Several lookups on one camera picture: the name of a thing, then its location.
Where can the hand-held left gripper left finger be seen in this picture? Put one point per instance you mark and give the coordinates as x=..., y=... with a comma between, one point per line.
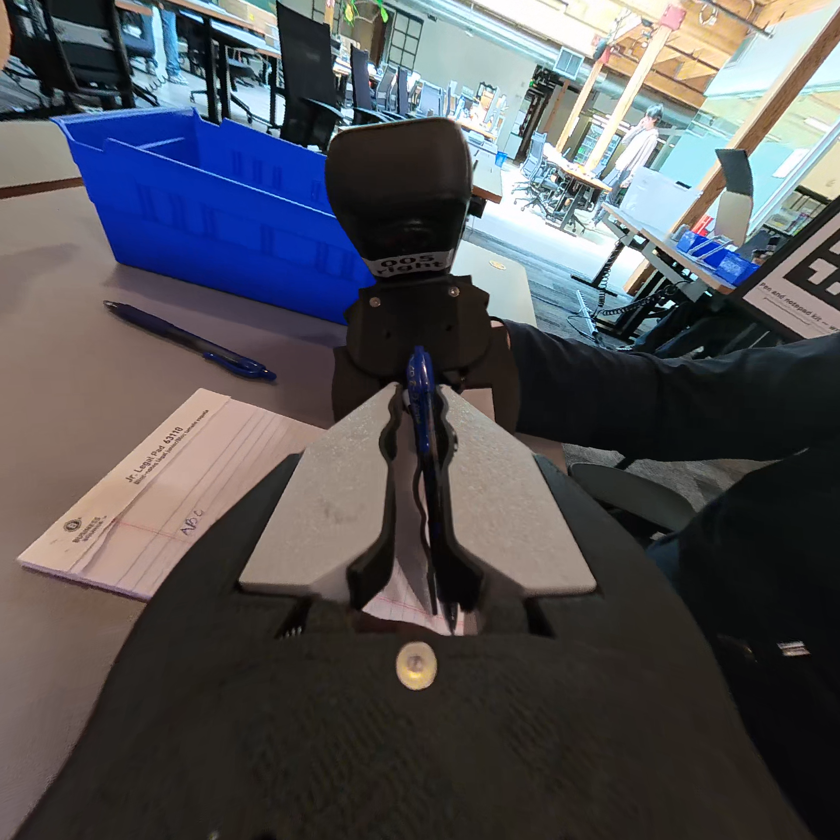
x=315, y=525

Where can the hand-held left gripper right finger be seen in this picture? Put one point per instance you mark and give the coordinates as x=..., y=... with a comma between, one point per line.
x=512, y=525

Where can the blue clear-barrel gel pen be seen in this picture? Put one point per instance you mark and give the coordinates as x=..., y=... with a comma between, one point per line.
x=423, y=420

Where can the white lined legal pad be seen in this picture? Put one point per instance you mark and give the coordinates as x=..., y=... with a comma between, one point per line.
x=131, y=499

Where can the person's right forearm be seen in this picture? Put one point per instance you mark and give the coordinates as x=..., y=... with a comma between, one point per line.
x=656, y=400

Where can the wood edged desk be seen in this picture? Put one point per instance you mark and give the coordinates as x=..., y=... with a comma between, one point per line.
x=489, y=177

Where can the wooden top desk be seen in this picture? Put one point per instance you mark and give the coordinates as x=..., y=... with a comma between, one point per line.
x=663, y=253
x=587, y=177

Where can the black office chair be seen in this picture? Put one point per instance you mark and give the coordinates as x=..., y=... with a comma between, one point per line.
x=305, y=65
x=85, y=46
x=363, y=85

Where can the black chair armrest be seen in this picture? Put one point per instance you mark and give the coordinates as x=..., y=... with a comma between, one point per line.
x=630, y=495

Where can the grey mesh office chair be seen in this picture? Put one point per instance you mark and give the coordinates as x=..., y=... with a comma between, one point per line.
x=535, y=157

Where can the blue plastic bin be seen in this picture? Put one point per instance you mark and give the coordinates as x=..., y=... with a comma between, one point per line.
x=197, y=216

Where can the white air vent grille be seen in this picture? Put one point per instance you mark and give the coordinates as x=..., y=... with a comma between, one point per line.
x=569, y=64

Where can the white power strip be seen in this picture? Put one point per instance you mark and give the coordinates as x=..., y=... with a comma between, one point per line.
x=587, y=312

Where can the dark blue retractable pen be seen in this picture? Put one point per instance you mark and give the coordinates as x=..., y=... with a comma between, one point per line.
x=164, y=331

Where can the white box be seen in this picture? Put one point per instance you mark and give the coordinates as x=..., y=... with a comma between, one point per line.
x=656, y=203

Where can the person's dark clothed body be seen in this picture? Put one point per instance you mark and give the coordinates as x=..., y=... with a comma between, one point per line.
x=774, y=590

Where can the small blue bin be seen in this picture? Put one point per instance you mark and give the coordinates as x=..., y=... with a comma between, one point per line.
x=738, y=268
x=695, y=241

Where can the open cardboard box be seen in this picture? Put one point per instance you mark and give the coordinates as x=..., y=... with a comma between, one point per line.
x=733, y=197

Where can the framed marker sign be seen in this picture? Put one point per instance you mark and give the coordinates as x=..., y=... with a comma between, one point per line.
x=807, y=275

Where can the wooden support post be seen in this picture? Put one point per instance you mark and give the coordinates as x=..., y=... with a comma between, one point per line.
x=611, y=98
x=754, y=124

